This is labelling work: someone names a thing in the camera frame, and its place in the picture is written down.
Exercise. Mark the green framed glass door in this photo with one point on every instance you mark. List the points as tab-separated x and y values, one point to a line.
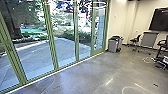
50	36

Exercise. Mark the black swivel chair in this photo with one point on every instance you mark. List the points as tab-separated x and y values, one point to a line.
135	40

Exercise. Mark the white outdoor pillar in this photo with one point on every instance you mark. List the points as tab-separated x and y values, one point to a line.
99	28

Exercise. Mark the black wall screen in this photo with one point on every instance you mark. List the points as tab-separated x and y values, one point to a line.
160	19

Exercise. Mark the white light switch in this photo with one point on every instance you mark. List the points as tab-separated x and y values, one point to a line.
115	15

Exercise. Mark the black wheeled cart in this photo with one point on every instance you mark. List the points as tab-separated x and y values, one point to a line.
162	55

